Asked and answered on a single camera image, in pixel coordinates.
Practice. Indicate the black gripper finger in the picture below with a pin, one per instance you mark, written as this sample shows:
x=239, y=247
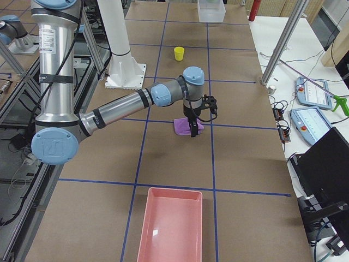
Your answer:
x=193, y=129

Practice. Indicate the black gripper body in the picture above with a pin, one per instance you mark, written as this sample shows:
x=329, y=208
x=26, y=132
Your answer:
x=190, y=113

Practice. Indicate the purple cloth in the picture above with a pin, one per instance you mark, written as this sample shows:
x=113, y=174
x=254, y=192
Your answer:
x=181, y=126

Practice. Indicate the yellow plastic cup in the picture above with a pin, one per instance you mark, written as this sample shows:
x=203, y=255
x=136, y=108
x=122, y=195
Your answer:
x=179, y=53

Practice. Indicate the clear plastic box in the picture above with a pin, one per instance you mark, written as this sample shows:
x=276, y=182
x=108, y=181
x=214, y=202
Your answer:
x=211, y=11

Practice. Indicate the small metal cylinder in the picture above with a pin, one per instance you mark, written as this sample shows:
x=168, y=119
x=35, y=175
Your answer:
x=271, y=89

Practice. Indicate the small orange circuit board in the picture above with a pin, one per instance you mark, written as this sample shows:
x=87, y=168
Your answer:
x=278, y=114

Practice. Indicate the pink plastic bin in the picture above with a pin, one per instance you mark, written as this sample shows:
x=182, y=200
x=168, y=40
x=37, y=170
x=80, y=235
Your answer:
x=172, y=226

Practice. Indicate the near blue teach pendant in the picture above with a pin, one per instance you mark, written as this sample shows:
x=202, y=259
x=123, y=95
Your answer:
x=311, y=123

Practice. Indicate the blue teach pendant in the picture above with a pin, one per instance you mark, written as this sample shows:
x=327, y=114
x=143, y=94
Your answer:
x=310, y=95
x=311, y=123

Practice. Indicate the far blue teach pendant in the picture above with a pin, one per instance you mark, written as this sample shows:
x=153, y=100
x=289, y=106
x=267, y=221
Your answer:
x=310, y=95

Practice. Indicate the red fire extinguisher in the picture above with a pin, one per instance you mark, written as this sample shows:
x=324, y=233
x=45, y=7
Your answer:
x=254, y=10

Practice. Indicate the black monitor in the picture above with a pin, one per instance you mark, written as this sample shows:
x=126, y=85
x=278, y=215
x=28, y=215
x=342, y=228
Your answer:
x=323, y=173

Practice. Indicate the background blue robot joint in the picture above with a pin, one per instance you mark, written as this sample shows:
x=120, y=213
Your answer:
x=16, y=38

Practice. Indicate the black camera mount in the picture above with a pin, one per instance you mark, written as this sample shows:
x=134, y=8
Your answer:
x=209, y=102

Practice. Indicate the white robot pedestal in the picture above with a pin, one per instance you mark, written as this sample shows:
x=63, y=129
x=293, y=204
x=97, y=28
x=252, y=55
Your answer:
x=124, y=71

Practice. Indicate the green handled reacher grabber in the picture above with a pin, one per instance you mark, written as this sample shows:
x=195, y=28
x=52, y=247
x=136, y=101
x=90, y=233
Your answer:
x=340, y=101

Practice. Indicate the aluminium frame post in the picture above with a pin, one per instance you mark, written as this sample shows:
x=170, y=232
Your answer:
x=283, y=40

